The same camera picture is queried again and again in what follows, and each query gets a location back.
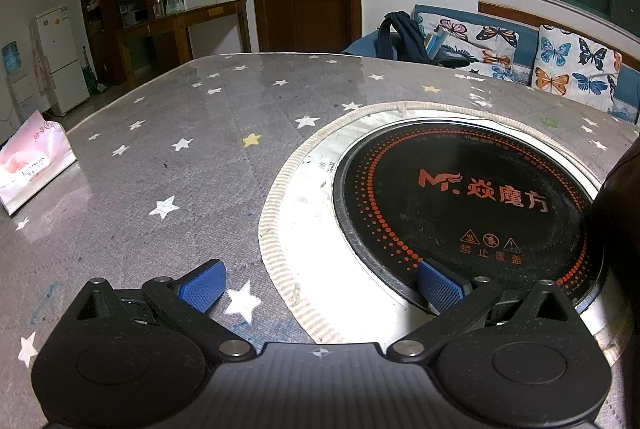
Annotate water dispenser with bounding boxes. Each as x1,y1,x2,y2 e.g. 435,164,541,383
0,42,38,132

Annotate brown leather shoe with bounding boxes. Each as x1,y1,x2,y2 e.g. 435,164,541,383
590,148,640,360

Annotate butterfly print cushion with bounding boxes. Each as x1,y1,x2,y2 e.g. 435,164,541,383
531,25,622,112
415,12,520,85

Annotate round black induction cooker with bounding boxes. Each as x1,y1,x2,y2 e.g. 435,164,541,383
259,100,633,345

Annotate wooden side table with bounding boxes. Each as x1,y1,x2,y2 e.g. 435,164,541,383
116,0,252,90

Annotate green broom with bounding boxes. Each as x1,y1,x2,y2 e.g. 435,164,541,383
81,46,100,94

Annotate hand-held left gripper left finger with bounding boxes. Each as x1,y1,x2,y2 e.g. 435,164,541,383
75,259,251,362

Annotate stack of books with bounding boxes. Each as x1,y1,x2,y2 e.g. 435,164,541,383
425,26,451,55

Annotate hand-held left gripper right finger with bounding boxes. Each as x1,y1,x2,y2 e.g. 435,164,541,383
386,259,576,362

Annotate grey star-print tablecloth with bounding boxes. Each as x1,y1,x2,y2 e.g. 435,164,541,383
0,53,640,429

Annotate pink tissue packet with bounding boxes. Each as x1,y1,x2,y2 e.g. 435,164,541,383
0,109,78,216

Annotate blue sofa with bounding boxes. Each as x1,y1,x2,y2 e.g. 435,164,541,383
342,4,640,125

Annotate dark blue backpack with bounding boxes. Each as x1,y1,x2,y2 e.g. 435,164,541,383
376,10,471,70

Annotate white refrigerator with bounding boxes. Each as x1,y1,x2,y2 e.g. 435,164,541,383
35,4,92,116

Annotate pink hanging cloth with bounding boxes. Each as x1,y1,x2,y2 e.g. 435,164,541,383
32,43,53,96

